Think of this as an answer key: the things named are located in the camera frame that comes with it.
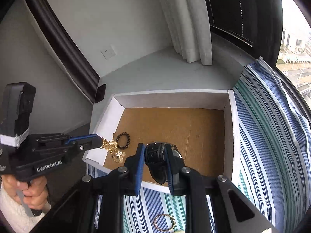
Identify blue striped bed sheet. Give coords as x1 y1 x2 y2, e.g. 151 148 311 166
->
90 58 310 232

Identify gold bangle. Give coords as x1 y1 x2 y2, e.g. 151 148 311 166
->
153 214 176 232

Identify left hand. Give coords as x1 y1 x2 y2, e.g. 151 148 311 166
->
2 175 48 210

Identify black bead bracelet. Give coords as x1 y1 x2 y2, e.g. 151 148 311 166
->
116 132 131 150

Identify white curtain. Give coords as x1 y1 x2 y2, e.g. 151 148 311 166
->
159 0 212 66

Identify white wall socket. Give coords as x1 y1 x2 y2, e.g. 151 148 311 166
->
101 45 116 60

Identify gold charm ornament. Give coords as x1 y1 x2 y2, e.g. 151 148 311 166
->
100 138 126 163

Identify black device on ledge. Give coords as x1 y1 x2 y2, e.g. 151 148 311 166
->
94 84 107 104

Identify black watch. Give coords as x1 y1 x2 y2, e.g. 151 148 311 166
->
144 142 182 185

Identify white cardboard box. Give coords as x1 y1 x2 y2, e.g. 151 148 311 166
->
82 89 240 195

